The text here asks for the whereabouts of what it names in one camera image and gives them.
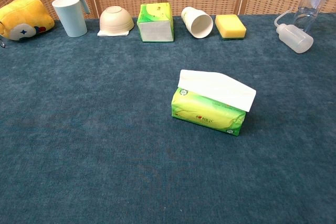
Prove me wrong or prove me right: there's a white paper napkin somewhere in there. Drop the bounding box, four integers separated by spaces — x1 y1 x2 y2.
177 69 257 112

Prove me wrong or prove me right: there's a green soft tissue pack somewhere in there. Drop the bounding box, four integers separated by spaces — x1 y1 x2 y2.
171 87 246 137

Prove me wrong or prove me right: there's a green tissue box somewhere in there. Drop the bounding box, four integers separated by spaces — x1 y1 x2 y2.
136 2 175 43

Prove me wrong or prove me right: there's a teal table cloth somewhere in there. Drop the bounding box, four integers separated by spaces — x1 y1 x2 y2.
0 13 336 224

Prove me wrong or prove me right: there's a white paper cup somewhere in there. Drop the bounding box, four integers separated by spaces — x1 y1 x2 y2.
181 6 214 39

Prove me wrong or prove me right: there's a beige upturned bowl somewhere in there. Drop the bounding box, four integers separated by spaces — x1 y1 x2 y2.
99 6 135 36
97 29 130 37

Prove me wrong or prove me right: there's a yellow green sponge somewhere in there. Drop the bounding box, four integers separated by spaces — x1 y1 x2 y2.
215 14 247 41

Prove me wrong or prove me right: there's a light blue plastic mug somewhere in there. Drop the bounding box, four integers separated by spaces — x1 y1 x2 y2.
51 0 91 38

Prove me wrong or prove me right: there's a translucent squeeze wash bottle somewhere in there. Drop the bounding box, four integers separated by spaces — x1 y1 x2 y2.
274 10 314 54

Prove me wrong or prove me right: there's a yellow plush toy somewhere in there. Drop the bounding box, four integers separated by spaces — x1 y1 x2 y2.
0 0 56 41

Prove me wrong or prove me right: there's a clear plastic water bottle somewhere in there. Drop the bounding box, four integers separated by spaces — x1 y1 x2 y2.
293 0 333 32

